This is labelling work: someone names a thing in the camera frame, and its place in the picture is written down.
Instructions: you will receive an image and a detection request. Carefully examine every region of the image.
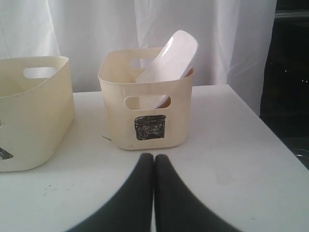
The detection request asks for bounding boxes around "cream bin with square mark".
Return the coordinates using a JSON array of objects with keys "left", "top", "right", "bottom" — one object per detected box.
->
[{"left": 98, "top": 47, "right": 194, "bottom": 150}]

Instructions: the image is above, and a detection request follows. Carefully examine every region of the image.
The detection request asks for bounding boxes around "cream bin with triangle mark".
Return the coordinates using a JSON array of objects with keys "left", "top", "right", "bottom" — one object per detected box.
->
[{"left": 0, "top": 56, "right": 75, "bottom": 172}]

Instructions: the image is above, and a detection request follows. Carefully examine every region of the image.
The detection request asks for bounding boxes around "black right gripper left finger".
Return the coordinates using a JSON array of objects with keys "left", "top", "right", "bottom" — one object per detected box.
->
[{"left": 70, "top": 153, "right": 154, "bottom": 232}]

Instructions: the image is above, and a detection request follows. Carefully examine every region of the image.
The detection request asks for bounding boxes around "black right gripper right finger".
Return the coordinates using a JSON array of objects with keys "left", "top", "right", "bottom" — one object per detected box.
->
[{"left": 154, "top": 154, "right": 238, "bottom": 232}]

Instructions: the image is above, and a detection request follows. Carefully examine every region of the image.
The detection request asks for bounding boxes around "white square plate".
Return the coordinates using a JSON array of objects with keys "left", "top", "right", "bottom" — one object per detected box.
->
[{"left": 134, "top": 29, "right": 199, "bottom": 109}]

